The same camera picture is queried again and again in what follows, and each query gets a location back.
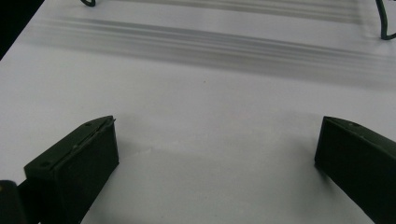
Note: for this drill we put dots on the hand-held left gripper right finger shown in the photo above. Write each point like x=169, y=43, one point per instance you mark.
x=358, y=158

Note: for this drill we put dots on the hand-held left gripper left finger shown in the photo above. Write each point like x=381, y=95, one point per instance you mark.
x=71, y=168

